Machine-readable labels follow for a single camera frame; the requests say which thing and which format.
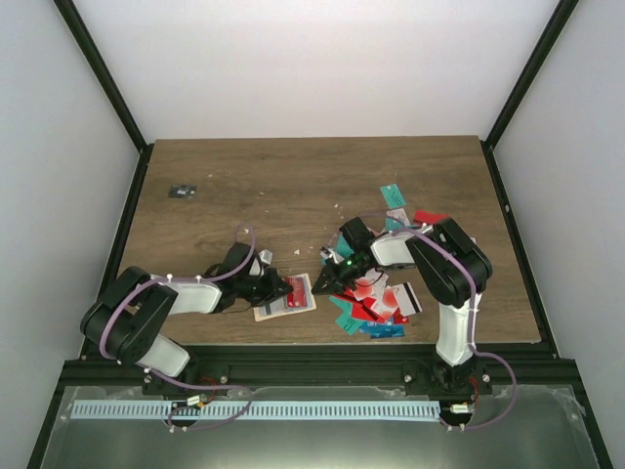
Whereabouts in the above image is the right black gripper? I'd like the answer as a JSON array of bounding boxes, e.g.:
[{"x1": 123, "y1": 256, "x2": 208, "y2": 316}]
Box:
[{"x1": 312, "y1": 255, "x2": 371, "y2": 297}]

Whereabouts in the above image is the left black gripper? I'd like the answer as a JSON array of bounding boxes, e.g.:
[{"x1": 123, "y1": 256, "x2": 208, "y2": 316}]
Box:
[{"x1": 237, "y1": 269, "x2": 294, "y2": 308}]

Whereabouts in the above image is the red VIP card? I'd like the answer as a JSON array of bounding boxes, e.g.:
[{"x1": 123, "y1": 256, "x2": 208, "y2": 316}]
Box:
[{"x1": 286, "y1": 276, "x2": 309, "y2": 309}]

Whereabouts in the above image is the beige card holder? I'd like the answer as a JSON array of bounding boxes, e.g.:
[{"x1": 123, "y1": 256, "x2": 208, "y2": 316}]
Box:
[{"x1": 254, "y1": 274, "x2": 316, "y2": 322}]

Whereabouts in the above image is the red card black stripe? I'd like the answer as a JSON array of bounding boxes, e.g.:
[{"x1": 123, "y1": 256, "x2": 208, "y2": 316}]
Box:
[{"x1": 330, "y1": 293, "x2": 378, "y2": 322}]

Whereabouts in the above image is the white card red circle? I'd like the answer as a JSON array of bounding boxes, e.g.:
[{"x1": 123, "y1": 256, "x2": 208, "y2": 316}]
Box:
[{"x1": 351, "y1": 270, "x2": 388, "y2": 301}]

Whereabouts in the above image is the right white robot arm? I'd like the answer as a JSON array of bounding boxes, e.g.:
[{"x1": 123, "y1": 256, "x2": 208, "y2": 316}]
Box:
[{"x1": 312, "y1": 217, "x2": 493, "y2": 394}]

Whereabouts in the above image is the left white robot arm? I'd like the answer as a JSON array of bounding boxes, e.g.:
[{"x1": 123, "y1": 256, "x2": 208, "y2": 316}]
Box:
[{"x1": 80, "y1": 254, "x2": 293, "y2": 395}]

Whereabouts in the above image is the teal VIP card front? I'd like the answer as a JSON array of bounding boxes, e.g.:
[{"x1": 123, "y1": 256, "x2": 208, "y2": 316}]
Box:
[{"x1": 335, "y1": 311, "x2": 364, "y2": 336}]

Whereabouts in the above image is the blue card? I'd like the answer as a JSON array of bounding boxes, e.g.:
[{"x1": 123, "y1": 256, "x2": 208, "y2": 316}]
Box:
[{"x1": 358, "y1": 321, "x2": 405, "y2": 339}]

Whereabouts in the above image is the white striped card in pile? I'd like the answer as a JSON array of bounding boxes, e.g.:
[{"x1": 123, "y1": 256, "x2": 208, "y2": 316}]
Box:
[{"x1": 392, "y1": 282, "x2": 423, "y2": 317}]

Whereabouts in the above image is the far teal card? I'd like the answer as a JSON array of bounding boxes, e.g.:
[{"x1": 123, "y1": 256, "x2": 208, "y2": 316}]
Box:
[{"x1": 380, "y1": 184, "x2": 406, "y2": 209}]

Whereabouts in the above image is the far red card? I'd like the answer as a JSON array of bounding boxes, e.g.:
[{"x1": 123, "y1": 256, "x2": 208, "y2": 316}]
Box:
[{"x1": 413, "y1": 210, "x2": 448, "y2": 226}]

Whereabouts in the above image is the small black card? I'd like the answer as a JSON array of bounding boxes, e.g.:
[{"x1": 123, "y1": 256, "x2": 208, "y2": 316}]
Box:
[{"x1": 168, "y1": 185, "x2": 197, "y2": 199}]

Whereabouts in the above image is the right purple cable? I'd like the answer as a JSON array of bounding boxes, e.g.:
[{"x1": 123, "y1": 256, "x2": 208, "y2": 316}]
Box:
[{"x1": 326, "y1": 211, "x2": 518, "y2": 431}]

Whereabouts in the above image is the purple cable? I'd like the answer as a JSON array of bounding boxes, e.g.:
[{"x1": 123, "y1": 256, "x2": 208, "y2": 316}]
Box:
[
  {"x1": 98, "y1": 222, "x2": 258, "y2": 361},
  {"x1": 326, "y1": 211, "x2": 518, "y2": 431}
]

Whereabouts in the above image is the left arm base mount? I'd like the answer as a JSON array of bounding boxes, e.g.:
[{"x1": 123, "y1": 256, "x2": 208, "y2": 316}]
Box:
[{"x1": 143, "y1": 346, "x2": 230, "y2": 397}]

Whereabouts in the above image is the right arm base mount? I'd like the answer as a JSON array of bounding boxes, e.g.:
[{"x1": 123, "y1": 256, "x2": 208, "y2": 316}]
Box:
[{"x1": 401, "y1": 358, "x2": 492, "y2": 399}]

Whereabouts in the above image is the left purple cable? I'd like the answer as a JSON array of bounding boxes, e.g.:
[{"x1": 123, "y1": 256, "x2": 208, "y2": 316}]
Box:
[{"x1": 98, "y1": 222, "x2": 258, "y2": 361}]

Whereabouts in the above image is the black frame rail front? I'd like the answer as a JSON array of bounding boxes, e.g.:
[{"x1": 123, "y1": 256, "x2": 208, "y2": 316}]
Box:
[{"x1": 62, "y1": 344, "x2": 577, "y2": 392}]

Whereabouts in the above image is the light blue slotted cable duct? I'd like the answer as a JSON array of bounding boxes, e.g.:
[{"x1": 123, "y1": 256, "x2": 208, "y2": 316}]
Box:
[{"x1": 70, "y1": 400, "x2": 440, "y2": 422}]

